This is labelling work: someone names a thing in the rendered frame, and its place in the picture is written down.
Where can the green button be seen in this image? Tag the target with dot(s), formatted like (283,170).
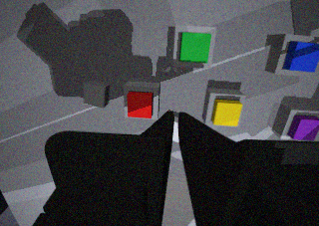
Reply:
(193,46)

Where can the red button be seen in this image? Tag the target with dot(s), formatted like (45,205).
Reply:
(142,100)

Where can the purple button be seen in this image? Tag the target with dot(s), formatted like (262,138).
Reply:
(294,121)

